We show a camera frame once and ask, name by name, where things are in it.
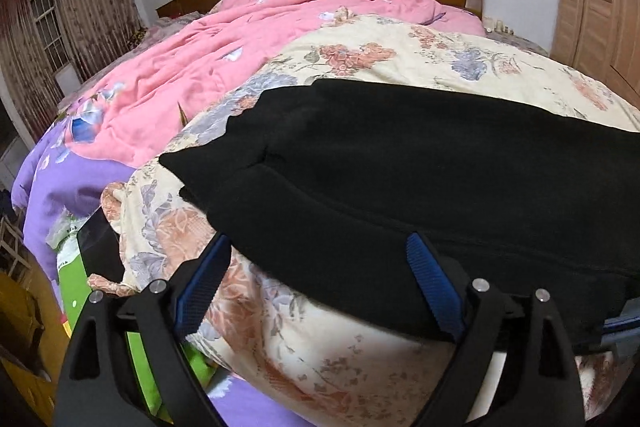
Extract white panel under window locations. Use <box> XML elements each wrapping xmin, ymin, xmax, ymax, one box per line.
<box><xmin>54</xmin><ymin>66</ymin><xmax>82</xmax><ymax>96</ymax></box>

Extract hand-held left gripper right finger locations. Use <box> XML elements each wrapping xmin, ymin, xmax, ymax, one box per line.
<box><xmin>405</xmin><ymin>232</ymin><xmax>586</xmax><ymax>427</ymax></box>

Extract pink floral quilt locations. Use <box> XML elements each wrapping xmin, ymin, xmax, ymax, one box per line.
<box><xmin>65</xmin><ymin>0</ymin><xmax>486</xmax><ymax>168</ymax></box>

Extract barred window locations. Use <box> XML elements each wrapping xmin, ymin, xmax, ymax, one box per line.
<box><xmin>29</xmin><ymin>0</ymin><xmax>68</xmax><ymax>75</ymax></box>

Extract purple bed sheet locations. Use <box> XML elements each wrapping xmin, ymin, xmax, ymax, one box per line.
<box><xmin>12</xmin><ymin>0</ymin><xmax>311</xmax><ymax>427</ymax></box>

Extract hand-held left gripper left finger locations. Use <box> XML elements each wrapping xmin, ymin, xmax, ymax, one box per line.
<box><xmin>52</xmin><ymin>232</ymin><xmax>233</xmax><ymax>427</ymax></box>

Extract clear plastic bag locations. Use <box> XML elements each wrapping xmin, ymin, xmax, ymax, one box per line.
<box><xmin>44</xmin><ymin>211</ymin><xmax>82</xmax><ymax>269</ymax></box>

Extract black pants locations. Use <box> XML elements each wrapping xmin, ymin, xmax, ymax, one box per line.
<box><xmin>159</xmin><ymin>79</ymin><xmax>640</xmax><ymax>354</ymax></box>

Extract wooden chair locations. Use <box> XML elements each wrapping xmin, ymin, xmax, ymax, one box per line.
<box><xmin>0</xmin><ymin>214</ymin><xmax>33</xmax><ymax>280</ymax></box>

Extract brown patterned curtain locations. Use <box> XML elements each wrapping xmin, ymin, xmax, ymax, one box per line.
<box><xmin>0</xmin><ymin>0</ymin><xmax>66</xmax><ymax>144</ymax></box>
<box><xmin>48</xmin><ymin>0</ymin><xmax>144</xmax><ymax>84</ymax></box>

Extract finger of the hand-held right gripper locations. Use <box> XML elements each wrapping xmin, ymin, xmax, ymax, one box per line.
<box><xmin>601</xmin><ymin>304</ymin><xmax>640</xmax><ymax>342</ymax></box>

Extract cream floral quilt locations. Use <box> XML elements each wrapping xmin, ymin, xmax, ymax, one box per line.
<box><xmin>87</xmin><ymin>14</ymin><xmax>640</xmax><ymax>427</ymax></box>

